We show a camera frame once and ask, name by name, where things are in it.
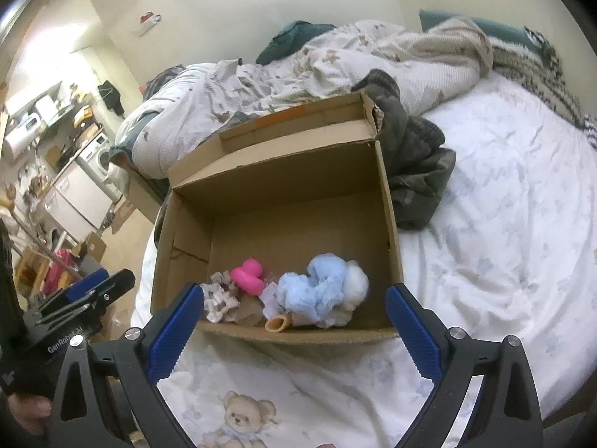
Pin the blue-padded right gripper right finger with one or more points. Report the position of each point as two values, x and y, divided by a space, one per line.
420 330

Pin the blue and white fluffy plush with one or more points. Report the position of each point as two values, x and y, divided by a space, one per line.
326 296

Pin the person's left hand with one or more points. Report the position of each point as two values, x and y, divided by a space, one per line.
30 412

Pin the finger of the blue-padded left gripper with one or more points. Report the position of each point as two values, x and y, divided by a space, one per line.
80 288

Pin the open cardboard box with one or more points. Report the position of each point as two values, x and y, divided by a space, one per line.
281 189

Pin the pink rubber toy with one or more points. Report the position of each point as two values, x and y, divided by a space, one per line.
248 277

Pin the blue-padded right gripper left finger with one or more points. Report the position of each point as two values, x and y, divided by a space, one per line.
170 329

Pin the clear plastic bag with label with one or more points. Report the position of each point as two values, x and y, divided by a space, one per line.
268 297

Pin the white kitchen cabinet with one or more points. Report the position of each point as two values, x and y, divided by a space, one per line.
75 202

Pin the wooden rack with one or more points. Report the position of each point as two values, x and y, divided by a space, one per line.
35 258

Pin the dark camouflage jacket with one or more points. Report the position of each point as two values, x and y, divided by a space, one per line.
417 163

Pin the crumpled floral quilt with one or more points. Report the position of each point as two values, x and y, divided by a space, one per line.
429 68

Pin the lilac fabric scrunchie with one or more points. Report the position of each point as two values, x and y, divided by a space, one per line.
221 298

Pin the white washing machine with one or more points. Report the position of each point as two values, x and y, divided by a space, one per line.
93 159

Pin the white rice cooker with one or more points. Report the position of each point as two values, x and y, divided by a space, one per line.
21 136

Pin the pink bag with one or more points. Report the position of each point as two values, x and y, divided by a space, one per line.
56 271

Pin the patterned knit blanket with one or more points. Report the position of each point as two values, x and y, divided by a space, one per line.
536 67

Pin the white bear-print bed sheet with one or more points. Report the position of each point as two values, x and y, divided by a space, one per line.
511 249

